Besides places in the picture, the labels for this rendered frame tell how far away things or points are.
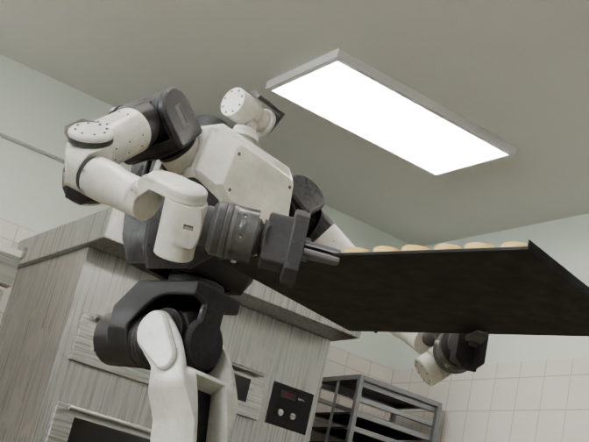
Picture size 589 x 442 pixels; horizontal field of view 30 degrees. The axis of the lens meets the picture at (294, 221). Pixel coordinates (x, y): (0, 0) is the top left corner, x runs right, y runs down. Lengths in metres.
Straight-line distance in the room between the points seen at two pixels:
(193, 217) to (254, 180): 0.50
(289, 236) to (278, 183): 0.54
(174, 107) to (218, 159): 0.13
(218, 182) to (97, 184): 0.37
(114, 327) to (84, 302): 3.08
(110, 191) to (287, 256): 0.32
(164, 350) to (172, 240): 0.42
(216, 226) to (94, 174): 0.25
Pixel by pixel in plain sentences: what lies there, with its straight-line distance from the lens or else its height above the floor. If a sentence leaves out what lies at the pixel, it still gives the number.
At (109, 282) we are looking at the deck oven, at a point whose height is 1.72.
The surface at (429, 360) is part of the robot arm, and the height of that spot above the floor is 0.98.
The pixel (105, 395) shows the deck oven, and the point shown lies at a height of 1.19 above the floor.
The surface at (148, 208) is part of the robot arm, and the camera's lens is 1.82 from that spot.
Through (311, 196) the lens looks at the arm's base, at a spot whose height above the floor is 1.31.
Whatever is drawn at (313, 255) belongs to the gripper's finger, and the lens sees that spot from 1.75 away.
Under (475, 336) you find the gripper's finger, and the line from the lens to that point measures 2.03.
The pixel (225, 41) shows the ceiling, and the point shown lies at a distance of 5.60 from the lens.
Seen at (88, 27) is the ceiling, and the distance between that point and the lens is 5.90.
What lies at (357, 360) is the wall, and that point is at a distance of 7.45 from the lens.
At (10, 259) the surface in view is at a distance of 1.80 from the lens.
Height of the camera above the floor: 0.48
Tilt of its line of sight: 19 degrees up
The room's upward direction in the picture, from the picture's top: 13 degrees clockwise
